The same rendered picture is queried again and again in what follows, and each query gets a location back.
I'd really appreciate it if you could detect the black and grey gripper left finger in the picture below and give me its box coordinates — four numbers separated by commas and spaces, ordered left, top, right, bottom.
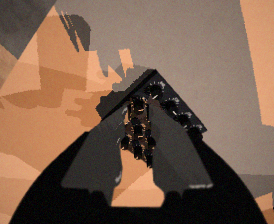
9, 103, 131, 224

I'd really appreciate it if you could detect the black knob box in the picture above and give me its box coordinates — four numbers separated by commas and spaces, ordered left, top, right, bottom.
100, 69, 207, 168

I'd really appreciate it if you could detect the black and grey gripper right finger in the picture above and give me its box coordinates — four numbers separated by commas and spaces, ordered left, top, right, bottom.
147, 103, 267, 224

